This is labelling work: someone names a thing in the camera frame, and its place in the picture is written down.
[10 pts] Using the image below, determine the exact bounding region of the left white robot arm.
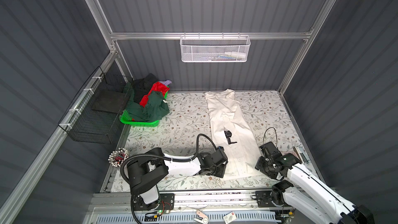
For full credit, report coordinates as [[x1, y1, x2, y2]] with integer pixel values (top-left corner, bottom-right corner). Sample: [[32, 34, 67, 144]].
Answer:
[[120, 147, 228, 211]]

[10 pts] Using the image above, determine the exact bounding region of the pink calculator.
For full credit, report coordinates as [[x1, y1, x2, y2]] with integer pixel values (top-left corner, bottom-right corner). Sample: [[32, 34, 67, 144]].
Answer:
[[288, 146, 311, 165]]

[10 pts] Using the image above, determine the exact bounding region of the black t shirt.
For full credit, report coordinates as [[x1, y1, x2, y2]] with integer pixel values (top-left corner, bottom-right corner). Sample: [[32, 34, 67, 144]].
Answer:
[[133, 73, 159, 103]]

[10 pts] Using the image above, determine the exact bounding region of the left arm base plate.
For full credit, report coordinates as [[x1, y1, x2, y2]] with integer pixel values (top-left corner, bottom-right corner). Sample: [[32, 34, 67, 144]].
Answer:
[[132, 194, 175, 211]]

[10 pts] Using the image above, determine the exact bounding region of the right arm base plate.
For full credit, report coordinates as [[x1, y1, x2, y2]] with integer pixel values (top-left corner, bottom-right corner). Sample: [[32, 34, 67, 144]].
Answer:
[[251, 190, 291, 208]]

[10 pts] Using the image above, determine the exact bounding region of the red t shirt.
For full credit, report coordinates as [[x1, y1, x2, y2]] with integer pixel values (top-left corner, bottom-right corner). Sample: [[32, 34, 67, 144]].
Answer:
[[139, 82, 170, 107]]

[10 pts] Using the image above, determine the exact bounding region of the green laundry basket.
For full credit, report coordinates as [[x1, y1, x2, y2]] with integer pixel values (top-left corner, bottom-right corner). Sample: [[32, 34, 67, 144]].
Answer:
[[120, 93, 170, 124]]

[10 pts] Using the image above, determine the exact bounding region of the dark green t shirt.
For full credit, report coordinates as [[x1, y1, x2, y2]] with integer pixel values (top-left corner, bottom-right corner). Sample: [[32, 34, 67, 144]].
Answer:
[[121, 82, 170, 123]]

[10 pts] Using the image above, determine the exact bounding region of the white tag left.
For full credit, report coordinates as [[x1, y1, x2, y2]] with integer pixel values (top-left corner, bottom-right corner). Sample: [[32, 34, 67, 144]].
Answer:
[[193, 210, 209, 224]]

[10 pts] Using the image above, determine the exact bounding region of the white printed t shirt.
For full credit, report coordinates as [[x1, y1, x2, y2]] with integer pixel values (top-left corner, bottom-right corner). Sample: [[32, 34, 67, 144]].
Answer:
[[205, 89, 261, 180]]

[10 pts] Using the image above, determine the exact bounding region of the aluminium mounting rail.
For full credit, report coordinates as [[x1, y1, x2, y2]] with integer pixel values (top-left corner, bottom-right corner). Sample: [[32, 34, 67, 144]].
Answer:
[[90, 188, 340, 212]]

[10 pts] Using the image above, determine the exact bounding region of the white bottle in basket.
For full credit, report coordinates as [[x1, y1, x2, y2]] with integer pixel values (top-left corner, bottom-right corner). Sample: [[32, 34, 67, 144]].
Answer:
[[224, 51, 247, 60]]

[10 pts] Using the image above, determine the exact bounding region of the black wire mesh basket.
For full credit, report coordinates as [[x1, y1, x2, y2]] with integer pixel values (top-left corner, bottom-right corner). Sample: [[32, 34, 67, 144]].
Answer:
[[59, 68, 133, 144]]

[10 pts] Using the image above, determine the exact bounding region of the white wire mesh basket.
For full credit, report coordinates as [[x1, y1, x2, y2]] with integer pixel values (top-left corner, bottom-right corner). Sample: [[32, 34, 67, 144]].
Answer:
[[179, 35, 251, 63]]

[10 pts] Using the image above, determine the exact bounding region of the cup of markers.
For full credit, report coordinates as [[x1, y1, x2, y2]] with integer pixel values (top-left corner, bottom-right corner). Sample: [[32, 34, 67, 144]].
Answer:
[[108, 148, 129, 168]]

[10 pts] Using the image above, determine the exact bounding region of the white tag with red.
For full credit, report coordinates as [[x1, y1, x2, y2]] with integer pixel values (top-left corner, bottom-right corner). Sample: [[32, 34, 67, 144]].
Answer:
[[223, 212, 237, 224]]

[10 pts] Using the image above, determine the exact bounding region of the purple t shirt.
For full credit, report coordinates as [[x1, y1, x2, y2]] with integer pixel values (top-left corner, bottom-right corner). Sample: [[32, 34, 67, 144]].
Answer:
[[159, 80, 172, 86]]

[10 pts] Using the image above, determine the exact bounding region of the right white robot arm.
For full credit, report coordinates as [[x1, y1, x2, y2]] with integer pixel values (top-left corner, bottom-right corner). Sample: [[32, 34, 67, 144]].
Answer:
[[256, 142, 375, 224]]

